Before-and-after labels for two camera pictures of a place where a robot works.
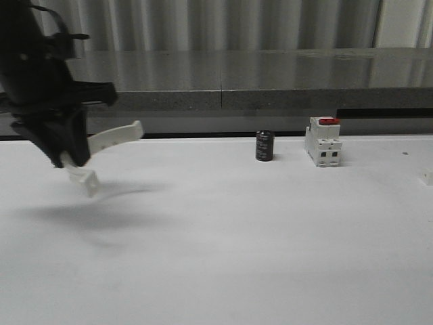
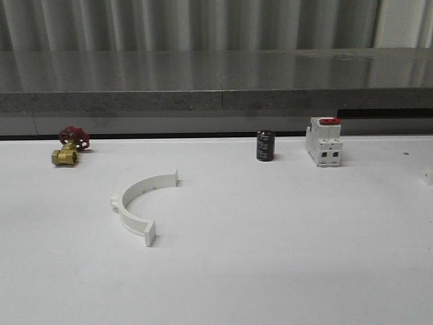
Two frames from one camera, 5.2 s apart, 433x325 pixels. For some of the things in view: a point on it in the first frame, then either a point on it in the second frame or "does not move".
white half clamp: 131,131 to 132,191
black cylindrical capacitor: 264,145 does not move
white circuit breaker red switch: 323,143 does not move
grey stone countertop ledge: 240,79 does not move
